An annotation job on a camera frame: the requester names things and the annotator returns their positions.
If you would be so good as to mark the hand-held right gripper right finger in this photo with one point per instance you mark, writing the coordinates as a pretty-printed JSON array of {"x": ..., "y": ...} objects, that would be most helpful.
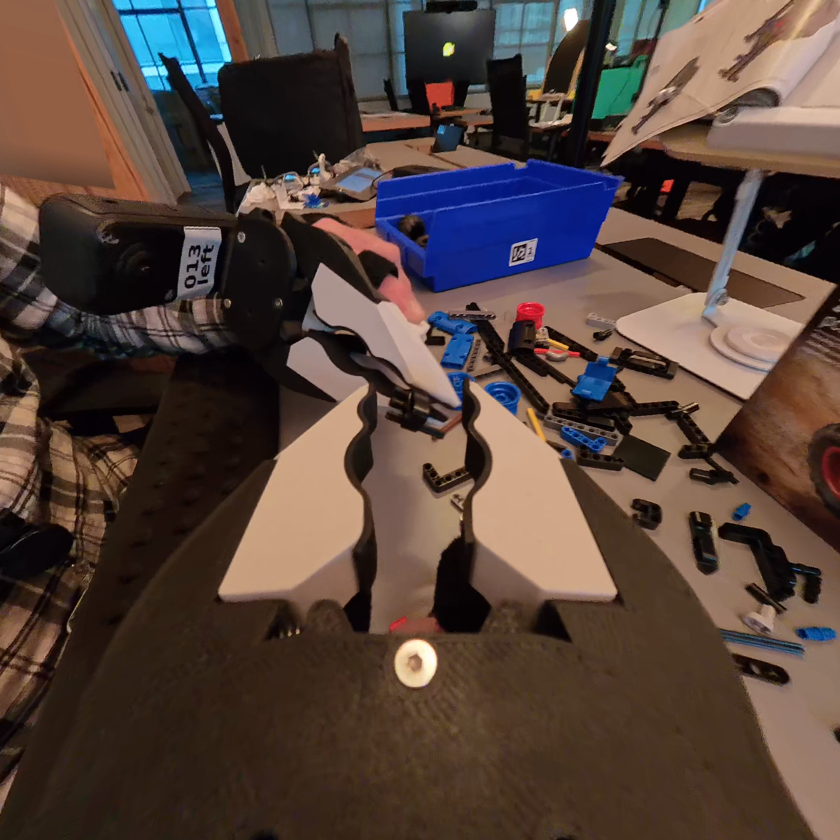
[{"x": 531, "y": 525}]

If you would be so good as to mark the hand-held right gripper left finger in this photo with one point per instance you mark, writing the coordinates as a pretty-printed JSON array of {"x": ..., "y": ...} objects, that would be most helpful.
[{"x": 295, "y": 525}]

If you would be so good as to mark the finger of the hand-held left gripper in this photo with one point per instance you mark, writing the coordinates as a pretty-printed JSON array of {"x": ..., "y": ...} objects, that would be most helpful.
[
  {"x": 380, "y": 328},
  {"x": 315, "y": 364}
]

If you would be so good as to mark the black connector assembly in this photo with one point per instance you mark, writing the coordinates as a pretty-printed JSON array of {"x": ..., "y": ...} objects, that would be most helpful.
[{"x": 410, "y": 410}]

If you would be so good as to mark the building instruction booklet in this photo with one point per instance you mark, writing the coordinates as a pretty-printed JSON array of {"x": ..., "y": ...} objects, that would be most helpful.
[{"x": 709, "y": 59}]

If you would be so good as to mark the grey desk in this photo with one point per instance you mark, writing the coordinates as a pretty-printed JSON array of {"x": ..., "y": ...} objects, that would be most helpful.
[{"x": 807, "y": 754}]

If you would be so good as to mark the person's left hand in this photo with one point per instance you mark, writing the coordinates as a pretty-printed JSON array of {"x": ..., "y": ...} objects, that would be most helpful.
[{"x": 358, "y": 237}]

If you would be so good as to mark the blue curved panel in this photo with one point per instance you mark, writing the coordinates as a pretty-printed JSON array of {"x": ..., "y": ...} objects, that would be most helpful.
[{"x": 449, "y": 321}]

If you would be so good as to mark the blue rectangular panel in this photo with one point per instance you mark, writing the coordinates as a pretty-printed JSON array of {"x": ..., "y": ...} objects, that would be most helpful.
[{"x": 456, "y": 351}]

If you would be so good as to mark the pile of white clutter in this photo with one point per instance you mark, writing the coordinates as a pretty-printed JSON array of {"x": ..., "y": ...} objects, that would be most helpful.
[{"x": 282, "y": 187}]

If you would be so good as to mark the blue wheel rim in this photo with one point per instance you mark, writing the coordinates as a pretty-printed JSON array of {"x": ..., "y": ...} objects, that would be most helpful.
[
  {"x": 504, "y": 397},
  {"x": 459, "y": 380}
]

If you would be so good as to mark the blue bent short beam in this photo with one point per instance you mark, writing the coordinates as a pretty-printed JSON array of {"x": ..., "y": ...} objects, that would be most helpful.
[{"x": 584, "y": 441}]

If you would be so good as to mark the black L-shaped beam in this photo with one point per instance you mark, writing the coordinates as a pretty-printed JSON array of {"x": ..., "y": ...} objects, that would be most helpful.
[{"x": 439, "y": 482}]

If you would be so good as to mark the blue bin with square tag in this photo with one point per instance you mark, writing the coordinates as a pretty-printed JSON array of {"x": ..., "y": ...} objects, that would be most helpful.
[{"x": 459, "y": 262}]

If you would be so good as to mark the grey seven-hole beam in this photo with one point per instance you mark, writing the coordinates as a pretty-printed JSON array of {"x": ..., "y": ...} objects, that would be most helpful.
[{"x": 482, "y": 313}]

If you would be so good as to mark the black rubber tire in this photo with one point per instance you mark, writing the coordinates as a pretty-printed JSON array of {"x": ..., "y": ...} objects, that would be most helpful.
[{"x": 413, "y": 229}]

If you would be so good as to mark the long grey beam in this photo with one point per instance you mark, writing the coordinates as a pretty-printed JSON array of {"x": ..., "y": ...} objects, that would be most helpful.
[{"x": 577, "y": 420}]

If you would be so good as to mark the black clip piece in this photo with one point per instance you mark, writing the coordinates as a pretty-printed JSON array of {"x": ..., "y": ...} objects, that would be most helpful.
[{"x": 646, "y": 515}]

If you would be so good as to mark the black square panel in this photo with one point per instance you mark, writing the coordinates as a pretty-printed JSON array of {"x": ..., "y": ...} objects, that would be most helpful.
[{"x": 643, "y": 456}]

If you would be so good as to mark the small grey tablet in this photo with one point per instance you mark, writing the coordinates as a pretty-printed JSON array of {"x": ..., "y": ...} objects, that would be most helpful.
[{"x": 354, "y": 182}]

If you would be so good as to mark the long black beam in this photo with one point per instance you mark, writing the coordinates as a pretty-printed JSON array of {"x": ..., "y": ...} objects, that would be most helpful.
[{"x": 512, "y": 367}]

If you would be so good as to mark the slim black office chair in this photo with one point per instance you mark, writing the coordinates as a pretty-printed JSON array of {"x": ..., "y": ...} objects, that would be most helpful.
[{"x": 210, "y": 144}]

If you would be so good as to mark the black curved panel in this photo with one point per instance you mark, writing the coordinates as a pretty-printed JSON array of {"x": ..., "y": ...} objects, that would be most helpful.
[{"x": 522, "y": 336}]

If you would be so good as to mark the red wheel rim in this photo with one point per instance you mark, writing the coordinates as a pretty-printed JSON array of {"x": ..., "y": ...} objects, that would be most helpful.
[{"x": 530, "y": 312}]

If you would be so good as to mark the blue folded panel piece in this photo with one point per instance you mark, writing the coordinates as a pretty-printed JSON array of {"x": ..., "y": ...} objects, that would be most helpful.
[{"x": 594, "y": 380}]

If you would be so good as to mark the red axle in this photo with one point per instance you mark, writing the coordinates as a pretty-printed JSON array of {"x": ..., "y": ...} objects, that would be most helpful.
[{"x": 572, "y": 354}]

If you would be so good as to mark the thin black beam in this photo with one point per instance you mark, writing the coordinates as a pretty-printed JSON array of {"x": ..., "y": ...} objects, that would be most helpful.
[{"x": 584, "y": 344}]

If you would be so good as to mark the small pale grey beam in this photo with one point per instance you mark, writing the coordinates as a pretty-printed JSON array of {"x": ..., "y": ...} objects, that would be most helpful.
[{"x": 600, "y": 320}]

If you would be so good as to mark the orange chair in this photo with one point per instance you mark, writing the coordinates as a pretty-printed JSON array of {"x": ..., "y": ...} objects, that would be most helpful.
[{"x": 441, "y": 95}]

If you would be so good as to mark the blue lit window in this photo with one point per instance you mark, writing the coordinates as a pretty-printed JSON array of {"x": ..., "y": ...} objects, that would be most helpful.
[{"x": 164, "y": 39}]

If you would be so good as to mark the tall black chair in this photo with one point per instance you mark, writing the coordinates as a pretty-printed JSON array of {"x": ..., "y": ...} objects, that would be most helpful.
[{"x": 506, "y": 98}]

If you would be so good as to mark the scattered small pins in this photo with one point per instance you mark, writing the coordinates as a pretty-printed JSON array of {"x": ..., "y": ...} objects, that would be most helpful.
[{"x": 761, "y": 669}]

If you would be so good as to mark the monster truck toy box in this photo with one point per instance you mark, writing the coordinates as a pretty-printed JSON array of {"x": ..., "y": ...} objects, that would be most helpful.
[{"x": 787, "y": 426}]

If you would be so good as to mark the black monitor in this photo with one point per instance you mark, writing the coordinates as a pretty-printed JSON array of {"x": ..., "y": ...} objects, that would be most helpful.
[{"x": 453, "y": 52}]

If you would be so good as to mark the black floor pole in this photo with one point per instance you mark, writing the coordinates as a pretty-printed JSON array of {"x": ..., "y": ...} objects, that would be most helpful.
[{"x": 590, "y": 79}]

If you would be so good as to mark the green screen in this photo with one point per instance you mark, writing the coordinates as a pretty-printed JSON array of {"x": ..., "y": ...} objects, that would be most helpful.
[{"x": 617, "y": 88}]

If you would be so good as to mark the black studded base plate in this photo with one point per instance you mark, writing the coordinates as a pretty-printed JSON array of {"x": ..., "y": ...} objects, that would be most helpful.
[{"x": 197, "y": 426}]

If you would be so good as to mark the black frame piece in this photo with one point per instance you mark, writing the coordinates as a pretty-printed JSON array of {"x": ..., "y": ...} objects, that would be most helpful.
[{"x": 643, "y": 364}]

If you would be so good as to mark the black bent frame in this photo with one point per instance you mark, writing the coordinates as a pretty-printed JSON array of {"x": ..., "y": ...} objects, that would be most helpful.
[{"x": 761, "y": 544}]

